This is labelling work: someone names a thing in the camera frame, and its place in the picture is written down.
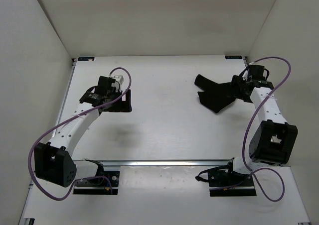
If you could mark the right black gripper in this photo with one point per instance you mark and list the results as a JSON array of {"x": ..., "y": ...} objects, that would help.
[{"x": 237, "y": 81}]

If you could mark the left blue corner label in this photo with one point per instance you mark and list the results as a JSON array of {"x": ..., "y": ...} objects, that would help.
[{"x": 86, "y": 59}]

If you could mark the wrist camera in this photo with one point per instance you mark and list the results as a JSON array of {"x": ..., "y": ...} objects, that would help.
[
  {"x": 257, "y": 72},
  {"x": 116, "y": 82}
]

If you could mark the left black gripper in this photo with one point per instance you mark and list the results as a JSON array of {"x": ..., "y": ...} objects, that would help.
[{"x": 114, "y": 90}]

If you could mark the right blue corner label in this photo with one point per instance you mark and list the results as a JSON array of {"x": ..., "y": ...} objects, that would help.
[{"x": 233, "y": 57}]

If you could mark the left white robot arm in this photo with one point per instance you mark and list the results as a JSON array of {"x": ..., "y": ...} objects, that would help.
[{"x": 53, "y": 160}]

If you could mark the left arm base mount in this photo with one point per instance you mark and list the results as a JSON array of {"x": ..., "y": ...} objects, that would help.
[{"x": 100, "y": 186}]

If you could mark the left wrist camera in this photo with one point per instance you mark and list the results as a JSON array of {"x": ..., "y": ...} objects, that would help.
[{"x": 116, "y": 82}]

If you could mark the black skirt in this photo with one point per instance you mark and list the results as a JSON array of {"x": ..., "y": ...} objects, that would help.
[
  {"x": 123, "y": 105},
  {"x": 216, "y": 96}
]

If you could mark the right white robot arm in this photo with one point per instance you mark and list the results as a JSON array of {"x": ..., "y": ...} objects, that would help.
[{"x": 274, "y": 139}]

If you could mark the blue corner label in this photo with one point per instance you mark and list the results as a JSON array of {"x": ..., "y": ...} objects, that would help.
[
  {"x": 233, "y": 57},
  {"x": 86, "y": 59}
]

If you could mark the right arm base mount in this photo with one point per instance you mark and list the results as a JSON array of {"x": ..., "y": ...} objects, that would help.
[{"x": 223, "y": 182}]

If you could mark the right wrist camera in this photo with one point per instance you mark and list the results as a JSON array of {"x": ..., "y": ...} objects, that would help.
[{"x": 257, "y": 72}]

